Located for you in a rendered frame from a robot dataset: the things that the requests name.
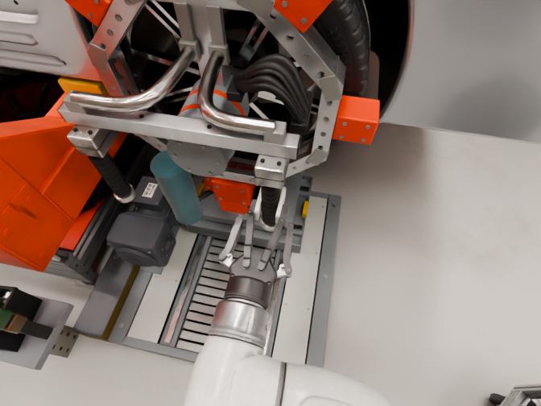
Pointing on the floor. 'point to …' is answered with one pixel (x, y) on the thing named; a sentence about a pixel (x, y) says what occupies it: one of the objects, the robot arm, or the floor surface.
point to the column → (64, 342)
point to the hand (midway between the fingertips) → (270, 203)
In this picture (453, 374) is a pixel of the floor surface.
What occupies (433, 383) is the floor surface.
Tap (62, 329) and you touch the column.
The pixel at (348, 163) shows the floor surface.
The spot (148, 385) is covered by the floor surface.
